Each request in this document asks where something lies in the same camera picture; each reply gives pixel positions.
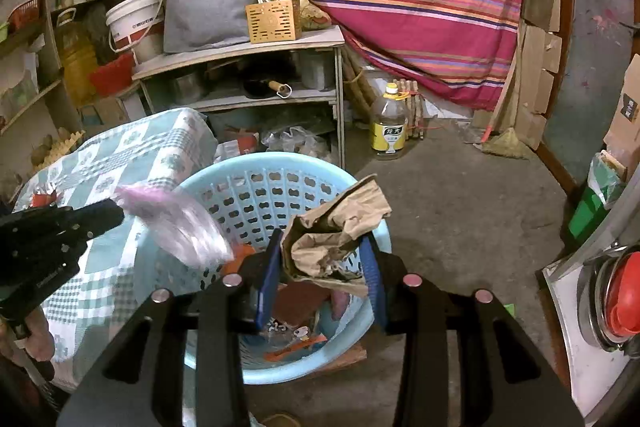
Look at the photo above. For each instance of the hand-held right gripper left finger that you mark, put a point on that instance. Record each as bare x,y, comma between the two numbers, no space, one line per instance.
268,282

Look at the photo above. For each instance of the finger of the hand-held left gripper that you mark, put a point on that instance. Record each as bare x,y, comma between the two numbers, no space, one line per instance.
90,218

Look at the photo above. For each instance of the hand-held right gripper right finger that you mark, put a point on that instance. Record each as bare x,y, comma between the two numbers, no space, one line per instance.
376,287

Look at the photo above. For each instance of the brown paper bag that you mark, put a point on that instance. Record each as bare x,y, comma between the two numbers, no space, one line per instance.
320,252

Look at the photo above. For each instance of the pink plastic bag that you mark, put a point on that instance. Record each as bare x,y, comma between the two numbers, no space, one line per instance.
175,222

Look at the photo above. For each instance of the light blue perforated basket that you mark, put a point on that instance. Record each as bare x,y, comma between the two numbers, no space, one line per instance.
250,187

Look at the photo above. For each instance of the person's left hand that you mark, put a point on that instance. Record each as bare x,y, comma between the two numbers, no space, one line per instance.
37,337

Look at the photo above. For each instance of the dark red card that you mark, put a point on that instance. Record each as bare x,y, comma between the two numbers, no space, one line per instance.
302,303

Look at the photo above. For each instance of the red packet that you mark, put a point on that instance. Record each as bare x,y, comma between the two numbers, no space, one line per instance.
44,198

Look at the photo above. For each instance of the orange wrapper strip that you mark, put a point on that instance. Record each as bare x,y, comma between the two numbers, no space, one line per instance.
295,349

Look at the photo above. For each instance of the pale wooden rack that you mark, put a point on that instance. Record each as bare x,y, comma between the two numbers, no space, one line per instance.
57,149

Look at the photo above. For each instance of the green checked tablecloth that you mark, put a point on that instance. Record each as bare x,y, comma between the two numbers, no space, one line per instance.
150,147

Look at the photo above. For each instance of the clear plastic bags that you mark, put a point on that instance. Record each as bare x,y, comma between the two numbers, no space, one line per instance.
297,143

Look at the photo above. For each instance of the red plastic basin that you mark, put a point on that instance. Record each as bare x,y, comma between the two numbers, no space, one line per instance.
112,77

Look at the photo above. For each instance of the large yellow oil jug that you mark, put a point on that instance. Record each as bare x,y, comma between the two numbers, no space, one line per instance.
77,62

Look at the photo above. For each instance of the clear oil bottle yellow label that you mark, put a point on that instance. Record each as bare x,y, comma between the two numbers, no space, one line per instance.
389,127

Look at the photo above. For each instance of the steel pot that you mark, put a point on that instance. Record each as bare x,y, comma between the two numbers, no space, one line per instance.
189,88

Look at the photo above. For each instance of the bundle of wooden sticks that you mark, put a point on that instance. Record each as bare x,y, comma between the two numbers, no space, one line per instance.
411,109

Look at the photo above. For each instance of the straw broom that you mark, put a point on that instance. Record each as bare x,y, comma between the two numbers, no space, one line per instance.
507,146

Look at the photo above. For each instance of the white plastic bucket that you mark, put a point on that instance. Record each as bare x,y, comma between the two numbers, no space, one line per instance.
135,27

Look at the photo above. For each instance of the stainless steel appliance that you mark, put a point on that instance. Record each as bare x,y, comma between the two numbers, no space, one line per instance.
570,342

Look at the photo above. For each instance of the red mesh basket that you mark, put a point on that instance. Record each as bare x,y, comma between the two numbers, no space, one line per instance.
25,14

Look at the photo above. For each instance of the steel canister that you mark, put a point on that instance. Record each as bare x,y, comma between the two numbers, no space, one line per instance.
316,71

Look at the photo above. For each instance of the grey shelf unit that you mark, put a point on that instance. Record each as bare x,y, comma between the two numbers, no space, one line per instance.
240,52

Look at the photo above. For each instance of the green bag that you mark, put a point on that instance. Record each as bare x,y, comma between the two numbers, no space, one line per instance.
595,202

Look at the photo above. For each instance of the grey cushion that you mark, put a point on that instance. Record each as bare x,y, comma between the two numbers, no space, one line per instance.
210,12

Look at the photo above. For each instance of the red plastic lid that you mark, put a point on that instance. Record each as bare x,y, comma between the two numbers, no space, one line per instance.
625,294

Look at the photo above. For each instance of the yellow wooden chopstick box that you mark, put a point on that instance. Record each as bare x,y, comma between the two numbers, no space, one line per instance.
274,23

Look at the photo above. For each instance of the floral pouch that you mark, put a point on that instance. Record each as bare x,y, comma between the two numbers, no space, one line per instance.
315,17

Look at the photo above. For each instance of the cardboard pieces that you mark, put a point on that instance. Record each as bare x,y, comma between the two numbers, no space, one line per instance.
537,57

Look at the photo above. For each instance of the brown cardboard carton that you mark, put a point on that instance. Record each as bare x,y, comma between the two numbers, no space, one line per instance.
625,112

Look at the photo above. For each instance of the wooden wall shelf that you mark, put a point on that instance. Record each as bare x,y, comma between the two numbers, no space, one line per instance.
50,72

